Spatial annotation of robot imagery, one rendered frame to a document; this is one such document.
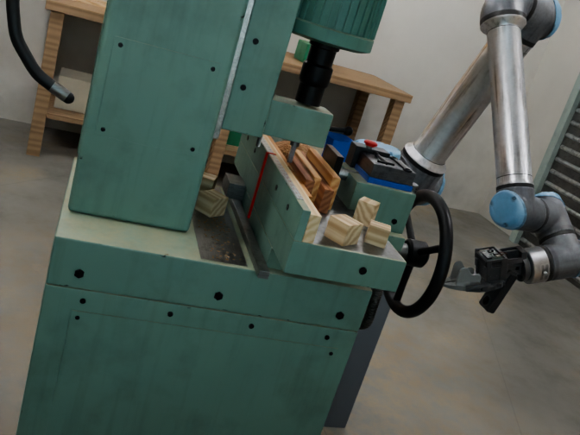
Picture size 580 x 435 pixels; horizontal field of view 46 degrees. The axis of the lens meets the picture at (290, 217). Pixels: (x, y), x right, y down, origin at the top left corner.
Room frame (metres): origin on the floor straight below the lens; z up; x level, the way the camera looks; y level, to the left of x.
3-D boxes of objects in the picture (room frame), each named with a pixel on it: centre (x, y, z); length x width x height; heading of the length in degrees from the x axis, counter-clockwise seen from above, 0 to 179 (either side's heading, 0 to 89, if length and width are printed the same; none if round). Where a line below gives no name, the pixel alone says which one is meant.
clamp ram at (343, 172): (1.38, -0.08, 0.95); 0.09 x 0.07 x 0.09; 18
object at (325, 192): (1.36, -0.02, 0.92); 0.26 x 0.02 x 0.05; 18
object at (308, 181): (1.33, 0.01, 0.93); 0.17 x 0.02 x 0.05; 18
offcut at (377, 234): (1.16, -0.16, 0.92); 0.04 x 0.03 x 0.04; 86
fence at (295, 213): (1.34, 0.07, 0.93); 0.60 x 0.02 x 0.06; 18
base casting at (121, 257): (1.31, 0.15, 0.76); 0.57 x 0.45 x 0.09; 108
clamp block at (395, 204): (1.41, -0.15, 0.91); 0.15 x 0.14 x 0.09; 18
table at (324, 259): (1.38, -0.07, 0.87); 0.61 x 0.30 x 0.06; 18
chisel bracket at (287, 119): (1.34, 0.05, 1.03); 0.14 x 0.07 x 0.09; 108
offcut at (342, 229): (1.12, -0.09, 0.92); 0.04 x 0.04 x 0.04; 53
